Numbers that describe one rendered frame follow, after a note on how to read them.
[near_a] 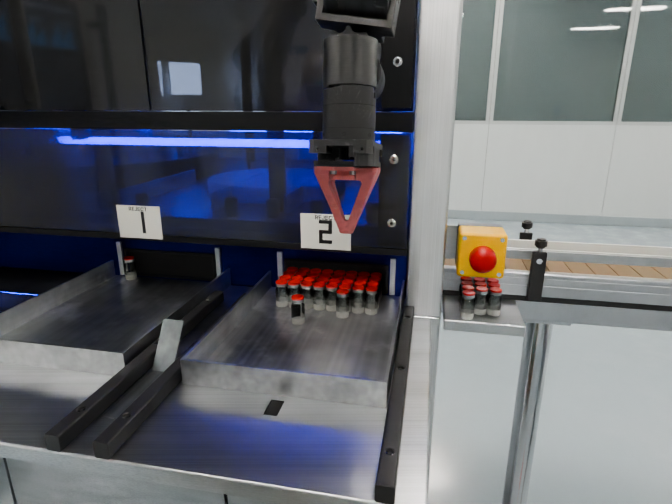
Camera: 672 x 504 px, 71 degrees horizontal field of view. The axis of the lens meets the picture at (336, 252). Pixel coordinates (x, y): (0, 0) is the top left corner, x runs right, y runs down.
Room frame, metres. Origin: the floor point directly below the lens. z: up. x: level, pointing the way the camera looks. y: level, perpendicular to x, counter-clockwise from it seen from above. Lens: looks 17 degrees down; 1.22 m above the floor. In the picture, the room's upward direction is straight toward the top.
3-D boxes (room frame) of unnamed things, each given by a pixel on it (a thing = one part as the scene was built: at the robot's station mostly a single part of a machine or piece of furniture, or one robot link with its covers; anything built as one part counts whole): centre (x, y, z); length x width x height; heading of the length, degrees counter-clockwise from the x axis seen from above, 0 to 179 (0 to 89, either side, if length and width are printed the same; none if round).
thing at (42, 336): (0.74, 0.37, 0.90); 0.34 x 0.26 x 0.04; 169
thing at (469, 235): (0.74, -0.23, 1.00); 0.08 x 0.07 x 0.07; 169
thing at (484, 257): (0.69, -0.22, 0.99); 0.04 x 0.04 x 0.04; 79
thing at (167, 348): (0.53, 0.24, 0.91); 0.14 x 0.03 x 0.06; 168
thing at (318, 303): (0.76, 0.02, 0.90); 0.18 x 0.02 x 0.05; 79
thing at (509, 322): (0.77, -0.26, 0.87); 0.14 x 0.13 x 0.02; 169
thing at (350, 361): (0.67, 0.03, 0.90); 0.34 x 0.26 x 0.04; 169
